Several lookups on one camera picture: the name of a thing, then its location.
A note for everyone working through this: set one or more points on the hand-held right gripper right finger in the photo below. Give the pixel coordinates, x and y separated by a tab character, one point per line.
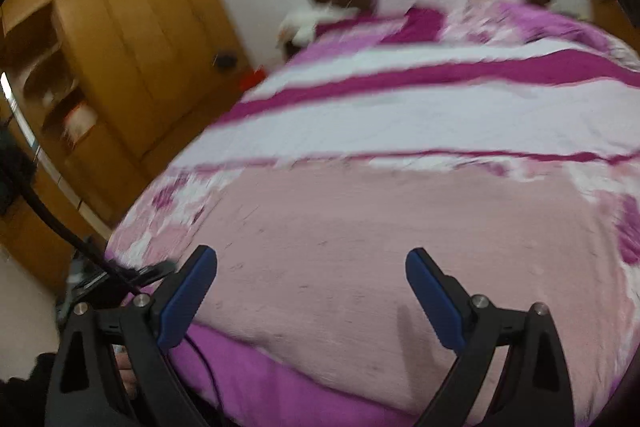
435	297

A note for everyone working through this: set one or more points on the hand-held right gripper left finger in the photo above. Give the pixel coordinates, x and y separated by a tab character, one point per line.
187	297

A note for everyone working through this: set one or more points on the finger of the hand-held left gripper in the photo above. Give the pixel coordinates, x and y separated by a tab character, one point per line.
155	271

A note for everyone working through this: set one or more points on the pink knitted sweater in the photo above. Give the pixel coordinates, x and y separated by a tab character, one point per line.
375	247

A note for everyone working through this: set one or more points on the floral striped bed cover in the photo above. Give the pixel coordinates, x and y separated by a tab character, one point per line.
400	122

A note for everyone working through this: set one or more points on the red object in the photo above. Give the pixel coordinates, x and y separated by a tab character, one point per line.
252	79

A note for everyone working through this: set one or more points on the small black bag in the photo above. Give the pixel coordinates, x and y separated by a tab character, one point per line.
226	60

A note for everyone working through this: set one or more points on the wooden wardrobe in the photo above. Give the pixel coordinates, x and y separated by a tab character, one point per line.
140	32

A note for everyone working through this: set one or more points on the white plush toy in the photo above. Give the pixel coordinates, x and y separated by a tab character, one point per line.
310	24

